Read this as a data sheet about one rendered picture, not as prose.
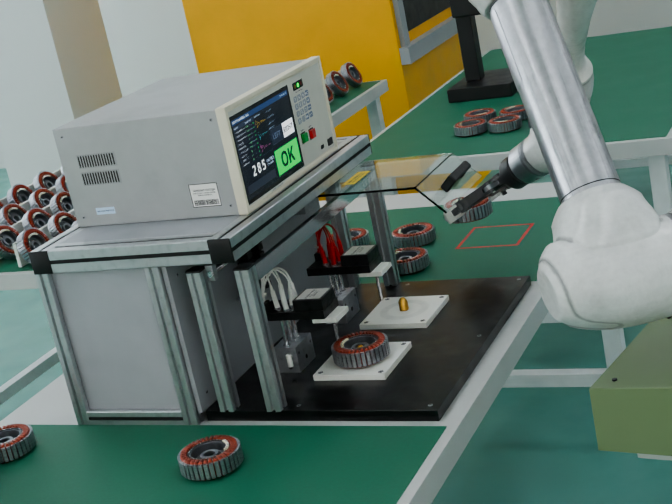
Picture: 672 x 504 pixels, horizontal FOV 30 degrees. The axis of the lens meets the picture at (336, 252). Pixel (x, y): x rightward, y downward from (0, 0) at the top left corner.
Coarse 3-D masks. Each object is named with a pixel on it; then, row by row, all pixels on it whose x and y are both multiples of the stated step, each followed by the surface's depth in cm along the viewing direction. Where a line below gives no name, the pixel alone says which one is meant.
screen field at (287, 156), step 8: (288, 144) 249; (296, 144) 252; (280, 152) 245; (288, 152) 248; (296, 152) 252; (280, 160) 245; (288, 160) 248; (296, 160) 251; (280, 168) 245; (288, 168) 248
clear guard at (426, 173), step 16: (384, 160) 273; (400, 160) 270; (416, 160) 267; (432, 160) 264; (448, 160) 263; (368, 176) 262; (384, 176) 260; (400, 176) 257; (416, 176) 254; (432, 176) 254; (464, 176) 262; (480, 176) 266; (336, 192) 255; (352, 192) 253; (368, 192) 251; (432, 192) 249; (448, 192) 253; (464, 192) 256; (448, 208) 247
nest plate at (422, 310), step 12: (384, 300) 272; (396, 300) 271; (408, 300) 269; (420, 300) 268; (432, 300) 266; (444, 300) 265; (372, 312) 267; (384, 312) 265; (396, 312) 264; (408, 312) 262; (420, 312) 261; (432, 312) 260; (360, 324) 261; (372, 324) 260; (384, 324) 259; (396, 324) 258; (408, 324) 257; (420, 324) 256
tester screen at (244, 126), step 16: (256, 112) 237; (272, 112) 243; (288, 112) 249; (240, 128) 231; (256, 128) 237; (272, 128) 243; (240, 144) 231; (256, 144) 237; (272, 144) 243; (240, 160) 231; (256, 160) 236; (272, 160) 242; (256, 192) 236
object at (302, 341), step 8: (296, 336) 250; (304, 336) 249; (280, 344) 248; (296, 344) 246; (304, 344) 248; (312, 344) 251; (280, 352) 246; (288, 352) 246; (296, 352) 245; (304, 352) 248; (312, 352) 251; (280, 360) 247; (296, 360) 245; (304, 360) 248; (280, 368) 248; (288, 368) 247; (296, 368) 246; (304, 368) 248
